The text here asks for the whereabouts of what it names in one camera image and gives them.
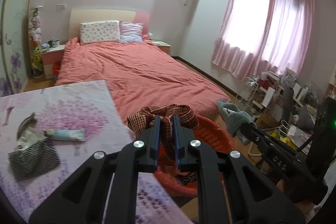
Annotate red checkered cloth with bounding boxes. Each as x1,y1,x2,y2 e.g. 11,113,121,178
127,104,199,160

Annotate orange plastic trash basket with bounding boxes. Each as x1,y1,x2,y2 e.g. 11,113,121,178
153,114,236,198

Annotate green grey sock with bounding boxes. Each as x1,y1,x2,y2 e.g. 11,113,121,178
217,99,253,143

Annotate light blue tube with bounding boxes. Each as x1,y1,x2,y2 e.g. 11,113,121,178
44,130,85,141

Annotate black mesh pouch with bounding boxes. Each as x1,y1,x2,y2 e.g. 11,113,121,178
8,138,60,181

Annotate brown hair clip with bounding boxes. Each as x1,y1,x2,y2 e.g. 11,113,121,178
17,113,37,140

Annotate coral bed duvet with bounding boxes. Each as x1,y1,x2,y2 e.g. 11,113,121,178
56,38,230,121

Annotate floral table cloth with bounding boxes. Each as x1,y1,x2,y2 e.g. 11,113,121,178
0,79,194,224

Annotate right nightstand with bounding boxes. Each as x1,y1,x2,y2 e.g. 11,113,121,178
151,40,171,55

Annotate pink striped pillow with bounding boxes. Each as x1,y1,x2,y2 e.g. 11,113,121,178
120,21,143,43

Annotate small orange floor bin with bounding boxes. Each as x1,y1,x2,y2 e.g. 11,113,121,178
52,61,62,77

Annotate white floral pillow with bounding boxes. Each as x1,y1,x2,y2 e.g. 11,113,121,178
80,20,120,44

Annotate pink left nightstand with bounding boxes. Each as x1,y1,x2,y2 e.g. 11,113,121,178
42,45,65,80

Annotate pink window curtain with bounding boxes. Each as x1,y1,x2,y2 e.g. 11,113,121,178
211,0,315,80

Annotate beige pink headboard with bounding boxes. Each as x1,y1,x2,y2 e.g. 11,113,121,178
68,9,150,40

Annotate hanging plush toys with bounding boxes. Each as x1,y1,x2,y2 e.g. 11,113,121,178
28,6,44,78

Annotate floral sliding wardrobe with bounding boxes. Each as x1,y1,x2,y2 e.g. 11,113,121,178
1,0,30,97

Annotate white wire rack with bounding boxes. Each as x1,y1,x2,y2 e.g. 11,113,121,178
233,77,264,114

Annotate wall power socket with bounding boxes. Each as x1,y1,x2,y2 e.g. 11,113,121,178
57,3,67,9

